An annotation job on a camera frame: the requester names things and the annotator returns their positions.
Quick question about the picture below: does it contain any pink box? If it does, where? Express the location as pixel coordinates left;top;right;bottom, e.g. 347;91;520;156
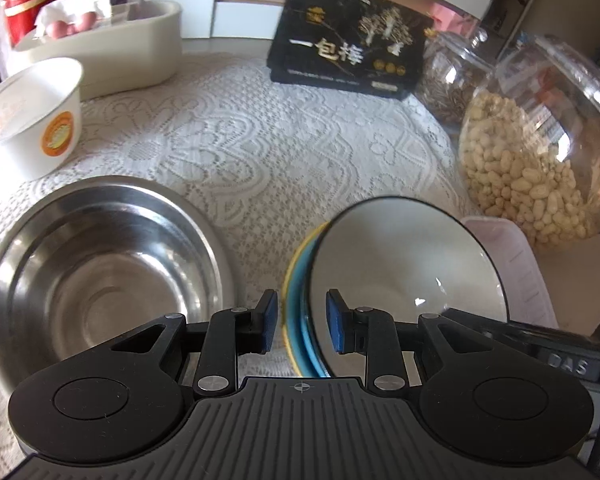
430;2;476;33

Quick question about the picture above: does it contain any white ceramic bowl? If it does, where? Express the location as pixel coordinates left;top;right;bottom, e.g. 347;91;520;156
292;196;510;378

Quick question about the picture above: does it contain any red plastic tray white inside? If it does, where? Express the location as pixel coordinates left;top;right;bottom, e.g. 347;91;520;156
460;216;560;331

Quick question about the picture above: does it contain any white lace tablecloth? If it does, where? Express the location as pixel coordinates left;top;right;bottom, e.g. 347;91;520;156
0;52;486;461

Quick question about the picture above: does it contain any blue and yellow bowl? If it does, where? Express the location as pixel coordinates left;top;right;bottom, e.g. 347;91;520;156
281;225;326;377

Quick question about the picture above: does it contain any red gold-banded container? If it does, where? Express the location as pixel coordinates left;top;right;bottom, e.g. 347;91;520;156
4;0;63;46

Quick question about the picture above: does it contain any glass jar of peanuts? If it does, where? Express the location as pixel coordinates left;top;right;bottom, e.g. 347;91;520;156
457;35;600;251

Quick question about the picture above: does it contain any white crumpled tissue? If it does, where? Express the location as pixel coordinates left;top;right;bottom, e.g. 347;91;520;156
34;0;113;36

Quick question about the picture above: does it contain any cream plastic basket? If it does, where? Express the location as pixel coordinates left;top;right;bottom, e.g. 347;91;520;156
12;0;183;101

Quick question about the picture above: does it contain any stainless steel bowl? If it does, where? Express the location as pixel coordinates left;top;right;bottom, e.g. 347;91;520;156
0;175;237;401

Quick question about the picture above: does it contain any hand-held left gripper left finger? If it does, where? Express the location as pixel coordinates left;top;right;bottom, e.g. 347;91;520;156
109;287;281;401

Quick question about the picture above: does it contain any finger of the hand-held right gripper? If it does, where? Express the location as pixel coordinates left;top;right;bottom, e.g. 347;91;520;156
444;307;508;353

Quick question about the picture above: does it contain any white paper bowl orange label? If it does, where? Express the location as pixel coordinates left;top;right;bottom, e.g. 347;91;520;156
0;57;84;181

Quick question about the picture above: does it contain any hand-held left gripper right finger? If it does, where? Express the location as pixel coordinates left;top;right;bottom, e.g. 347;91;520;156
325;288;488;401

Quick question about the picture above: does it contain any black printed packet box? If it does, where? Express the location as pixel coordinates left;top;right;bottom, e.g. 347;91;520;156
267;0;428;102

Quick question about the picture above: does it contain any glass jar of sunflower seeds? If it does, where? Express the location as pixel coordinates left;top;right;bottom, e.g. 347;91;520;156
414;30;496;128

